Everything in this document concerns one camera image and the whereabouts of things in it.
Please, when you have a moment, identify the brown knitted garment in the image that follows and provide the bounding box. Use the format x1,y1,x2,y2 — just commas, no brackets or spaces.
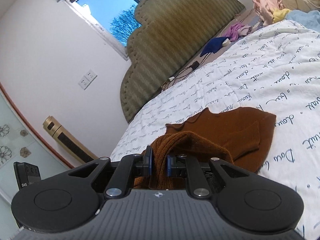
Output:
134,107,276,190

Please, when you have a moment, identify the pink clothes pile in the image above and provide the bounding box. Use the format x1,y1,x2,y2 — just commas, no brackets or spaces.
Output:
252,0,284,26

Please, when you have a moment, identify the gold tower air conditioner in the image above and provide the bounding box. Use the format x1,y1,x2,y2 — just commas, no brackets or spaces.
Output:
43,116,98,164

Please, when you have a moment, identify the navy blue small garment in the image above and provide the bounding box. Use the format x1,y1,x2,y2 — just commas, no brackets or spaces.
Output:
200,37,230,57

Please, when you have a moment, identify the frosted glass wardrobe door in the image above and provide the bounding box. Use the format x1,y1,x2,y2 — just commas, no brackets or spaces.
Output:
1,93,69,239

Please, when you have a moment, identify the olive green padded headboard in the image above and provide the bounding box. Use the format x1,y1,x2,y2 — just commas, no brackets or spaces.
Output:
120,0,245,122

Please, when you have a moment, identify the white script-print bed quilt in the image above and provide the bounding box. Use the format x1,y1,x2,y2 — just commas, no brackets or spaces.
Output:
111,20,319,239

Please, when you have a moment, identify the purple small garment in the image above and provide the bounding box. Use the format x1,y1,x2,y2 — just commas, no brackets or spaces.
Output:
222,23,252,42

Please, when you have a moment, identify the window with blue sky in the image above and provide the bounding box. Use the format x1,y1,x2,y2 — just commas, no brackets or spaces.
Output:
64,0,142,59

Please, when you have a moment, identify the yellow blanket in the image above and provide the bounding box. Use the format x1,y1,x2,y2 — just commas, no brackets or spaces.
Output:
272,8,291,23

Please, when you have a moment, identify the light blue cloth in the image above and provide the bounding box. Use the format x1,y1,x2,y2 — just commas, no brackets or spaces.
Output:
285,10,320,32

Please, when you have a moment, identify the white wall socket plate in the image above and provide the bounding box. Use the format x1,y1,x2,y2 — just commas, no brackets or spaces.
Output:
78,70,98,90

